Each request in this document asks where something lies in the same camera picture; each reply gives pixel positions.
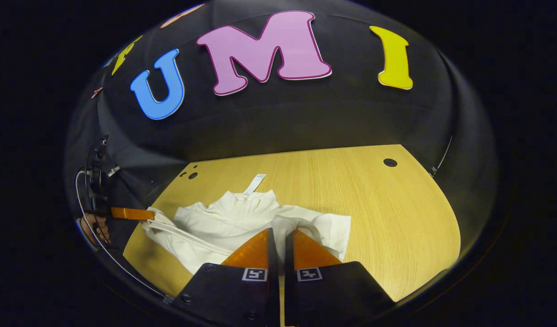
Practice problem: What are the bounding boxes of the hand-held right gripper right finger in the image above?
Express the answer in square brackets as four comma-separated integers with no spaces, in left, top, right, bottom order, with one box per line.
[284,228,395,327]

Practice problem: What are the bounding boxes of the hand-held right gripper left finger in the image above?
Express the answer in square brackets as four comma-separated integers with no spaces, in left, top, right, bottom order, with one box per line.
[172,228,279,327]

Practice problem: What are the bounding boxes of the white zip sweatshirt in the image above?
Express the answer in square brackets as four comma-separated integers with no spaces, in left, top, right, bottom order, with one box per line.
[141,173,352,275]

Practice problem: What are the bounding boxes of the black backdrop cloth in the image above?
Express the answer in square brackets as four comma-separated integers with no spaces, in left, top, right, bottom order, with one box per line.
[64,0,497,255]

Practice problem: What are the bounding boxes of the thin grey cable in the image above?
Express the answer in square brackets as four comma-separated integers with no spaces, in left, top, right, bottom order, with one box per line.
[74,169,174,304]

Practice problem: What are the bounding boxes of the thin white cable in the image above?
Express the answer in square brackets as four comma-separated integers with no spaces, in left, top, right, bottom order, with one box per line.
[429,136,454,178]

